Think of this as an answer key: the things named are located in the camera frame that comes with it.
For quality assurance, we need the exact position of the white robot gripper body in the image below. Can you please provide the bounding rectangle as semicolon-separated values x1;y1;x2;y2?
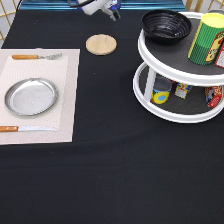
82;0;113;15

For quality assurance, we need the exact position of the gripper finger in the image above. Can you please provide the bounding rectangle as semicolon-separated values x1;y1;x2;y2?
113;9;121;20
101;9;116;21

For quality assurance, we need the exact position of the black ribbed bowl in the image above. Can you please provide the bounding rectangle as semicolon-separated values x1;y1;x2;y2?
141;9;192;45

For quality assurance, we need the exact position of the white two-tier lazy Susan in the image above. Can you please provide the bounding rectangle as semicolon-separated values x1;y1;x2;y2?
133;12;224;123

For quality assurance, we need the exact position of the silver metal plate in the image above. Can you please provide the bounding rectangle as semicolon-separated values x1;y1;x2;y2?
4;78;58;116

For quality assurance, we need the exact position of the round wooden coaster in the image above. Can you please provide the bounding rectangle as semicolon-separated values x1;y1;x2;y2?
86;34;117;55

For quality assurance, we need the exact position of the beige woven placemat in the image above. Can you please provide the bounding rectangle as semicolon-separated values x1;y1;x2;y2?
0;49;80;145

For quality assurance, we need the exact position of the yellow blue small can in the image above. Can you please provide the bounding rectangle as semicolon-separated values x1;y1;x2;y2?
151;77;172;104

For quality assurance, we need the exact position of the wooden lattice screen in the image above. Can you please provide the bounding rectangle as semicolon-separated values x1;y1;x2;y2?
0;0;19;45

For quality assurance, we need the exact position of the green yellow cylindrical canister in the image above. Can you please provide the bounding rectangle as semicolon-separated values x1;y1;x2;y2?
188;13;224;65

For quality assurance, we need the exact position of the yellow red small box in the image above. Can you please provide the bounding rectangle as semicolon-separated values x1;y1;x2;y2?
175;83;192;99

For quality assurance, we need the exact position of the red white box top tier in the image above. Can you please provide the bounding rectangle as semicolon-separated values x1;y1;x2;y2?
215;40;224;68

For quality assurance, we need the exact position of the red small carton box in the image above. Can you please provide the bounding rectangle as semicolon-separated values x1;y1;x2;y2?
205;86;223;107

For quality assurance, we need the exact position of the wooden handled fork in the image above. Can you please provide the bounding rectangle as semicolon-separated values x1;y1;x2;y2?
12;53;62;60

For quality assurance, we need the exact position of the wooden handled knife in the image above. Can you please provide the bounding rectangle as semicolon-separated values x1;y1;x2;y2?
0;126;57;132

